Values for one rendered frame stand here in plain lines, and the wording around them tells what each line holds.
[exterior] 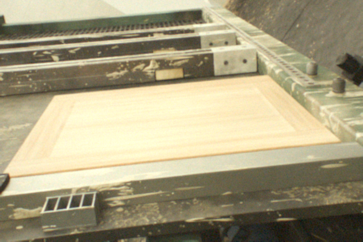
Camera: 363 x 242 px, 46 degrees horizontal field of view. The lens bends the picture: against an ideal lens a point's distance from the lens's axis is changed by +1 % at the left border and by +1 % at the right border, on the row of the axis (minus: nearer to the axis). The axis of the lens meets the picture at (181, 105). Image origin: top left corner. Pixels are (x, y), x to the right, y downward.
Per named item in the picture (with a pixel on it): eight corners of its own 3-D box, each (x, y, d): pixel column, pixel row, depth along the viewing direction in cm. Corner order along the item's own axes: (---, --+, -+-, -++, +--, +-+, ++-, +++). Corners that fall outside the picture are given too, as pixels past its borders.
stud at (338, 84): (347, 94, 84) (348, 79, 83) (335, 95, 84) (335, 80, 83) (341, 90, 87) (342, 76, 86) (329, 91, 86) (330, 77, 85)
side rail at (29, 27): (202, 28, 241) (201, 9, 237) (6, 45, 235) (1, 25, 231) (201, 26, 248) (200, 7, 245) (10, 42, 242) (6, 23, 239)
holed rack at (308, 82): (320, 87, 90) (320, 84, 89) (306, 88, 90) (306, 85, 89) (207, 7, 245) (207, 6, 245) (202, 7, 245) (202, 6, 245)
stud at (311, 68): (318, 75, 97) (319, 63, 96) (308, 76, 97) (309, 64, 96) (315, 73, 100) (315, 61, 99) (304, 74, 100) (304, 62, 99)
